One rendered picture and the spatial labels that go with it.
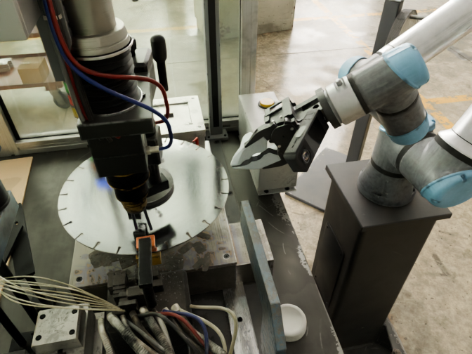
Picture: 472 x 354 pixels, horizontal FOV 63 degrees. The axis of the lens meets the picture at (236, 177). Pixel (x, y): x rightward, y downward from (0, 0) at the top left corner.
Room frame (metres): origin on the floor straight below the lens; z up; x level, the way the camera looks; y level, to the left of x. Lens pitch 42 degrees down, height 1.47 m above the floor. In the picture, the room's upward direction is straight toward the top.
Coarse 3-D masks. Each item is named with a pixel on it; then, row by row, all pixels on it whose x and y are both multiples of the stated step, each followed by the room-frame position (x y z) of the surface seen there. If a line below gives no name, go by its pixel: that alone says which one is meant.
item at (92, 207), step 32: (192, 160) 0.64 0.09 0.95; (64, 192) 0.54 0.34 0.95; (96, 192) 0.54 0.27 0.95; (192, 192) 0.54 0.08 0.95; (224, 192) 0.54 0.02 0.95; (64, 224) 0.46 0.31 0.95; (96, 224) 0.46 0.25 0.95; (128, 224) 0.46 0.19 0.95; (160, 224) 0.46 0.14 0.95; (192, 224) 0.46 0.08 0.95
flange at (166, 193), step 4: (160, 168) 0.61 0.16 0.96; (160, 172) 0.59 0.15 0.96; (164, 172) 0.59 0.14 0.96; (168, 172) 0.59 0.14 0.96; (168, 176) 0.58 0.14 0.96; (172, 180) 0.57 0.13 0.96; (172, 184) 0.56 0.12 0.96; (172, 188) 0.55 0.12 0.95; (160, 192) 0.53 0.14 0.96; (164, 192) 0.53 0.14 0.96; (168, 192) 0.54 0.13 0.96; (152, 196) 0.52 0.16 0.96; (156, 196) 0.52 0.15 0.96; (160, 196) 0.52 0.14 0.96; (164, 196) 0.53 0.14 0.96; (168, 196) 0.53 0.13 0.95; (148, 200) 0.51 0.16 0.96; (152, 200) 0.51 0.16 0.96; (156, 200) 0.51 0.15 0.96; (160, 200) 0.52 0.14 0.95; (148, 204) 0.51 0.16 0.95; (152, 204) 0.51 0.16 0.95
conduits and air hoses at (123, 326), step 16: (16, 288) 0.34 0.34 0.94; (32, 288) 0.34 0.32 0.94; (64, 288) 0.34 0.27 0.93; (96, 304) 0.32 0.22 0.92; (176, 304) 0.34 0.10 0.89; (112, 320) 0.29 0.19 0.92; (128, 320) 0.31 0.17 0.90; (160, 320) 0.30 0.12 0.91; (176, 320) 0.31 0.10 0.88; (128, 336) 0.27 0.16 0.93; (144, 336) 0.27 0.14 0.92; (160, 336) 0.27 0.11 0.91; (192, 336) 0.28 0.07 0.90; (112, 352) 0.25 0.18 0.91; (144, 352) 0.25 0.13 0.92; (160, 352) 0.25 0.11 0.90; (208, 352) 0.25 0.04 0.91; (224, 352) 0.25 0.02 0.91
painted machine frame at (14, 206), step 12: (0, 180) 0.43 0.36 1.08; (0, 192) 0.42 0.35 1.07; (0, 204) 0.41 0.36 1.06; (12, 204) 0.43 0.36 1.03; (0, 216) 0.39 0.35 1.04; (12, 216) 0.42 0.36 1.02; (0, 228) 0.38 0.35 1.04; (0, 240) 0.36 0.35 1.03; (0, 252) 0.35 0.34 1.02; (0, 264) 0.33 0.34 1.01; (12, 276) 0.37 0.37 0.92; (12, 288) 0.36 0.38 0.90; (36, 312) 0.37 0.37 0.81
